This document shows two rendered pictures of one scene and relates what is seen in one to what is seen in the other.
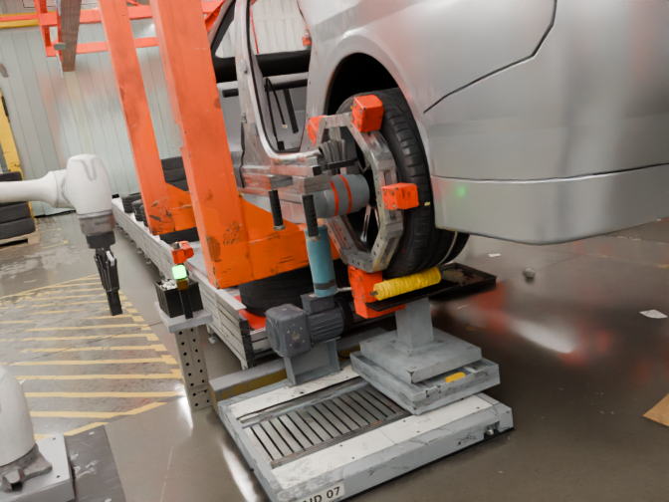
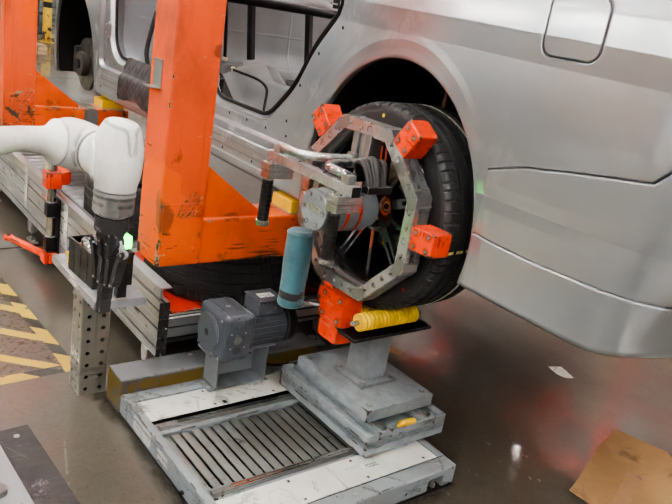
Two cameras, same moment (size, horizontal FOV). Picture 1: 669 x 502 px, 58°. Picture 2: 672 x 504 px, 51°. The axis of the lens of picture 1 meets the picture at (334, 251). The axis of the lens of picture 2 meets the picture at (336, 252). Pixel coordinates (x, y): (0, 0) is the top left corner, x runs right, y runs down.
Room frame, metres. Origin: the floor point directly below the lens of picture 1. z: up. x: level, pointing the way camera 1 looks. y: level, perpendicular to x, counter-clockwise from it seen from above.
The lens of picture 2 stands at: (0.06, 0.62, 1.41)
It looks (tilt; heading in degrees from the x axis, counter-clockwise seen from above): 18 degrees down; 342
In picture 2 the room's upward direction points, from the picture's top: 10 degrees clockwise
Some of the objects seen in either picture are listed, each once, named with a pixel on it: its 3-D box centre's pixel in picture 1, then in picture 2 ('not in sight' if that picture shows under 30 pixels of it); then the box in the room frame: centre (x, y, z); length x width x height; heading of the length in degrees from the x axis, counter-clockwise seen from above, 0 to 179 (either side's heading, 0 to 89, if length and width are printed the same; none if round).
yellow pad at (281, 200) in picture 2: not in sight; (295, 202); (2.62, -0.03, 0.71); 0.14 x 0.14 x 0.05; 22
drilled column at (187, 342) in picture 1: (191, 359); (90, 334); (2.44, 0.68, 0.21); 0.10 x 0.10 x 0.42; 22
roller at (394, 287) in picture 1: (407, 283); (386, 317); (2.02, -0.23, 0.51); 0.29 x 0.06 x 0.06; 112
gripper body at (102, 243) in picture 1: (103, 248); (110, 233); (1.64, 0.63, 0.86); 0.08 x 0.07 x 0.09; 37
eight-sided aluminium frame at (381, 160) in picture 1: (352, 191); (358, 207); (2.10, -0.10, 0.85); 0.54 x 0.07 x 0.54; 22
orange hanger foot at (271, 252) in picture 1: (299, 224); (257, 206); (2.55, 0.13, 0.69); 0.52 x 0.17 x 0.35; 112
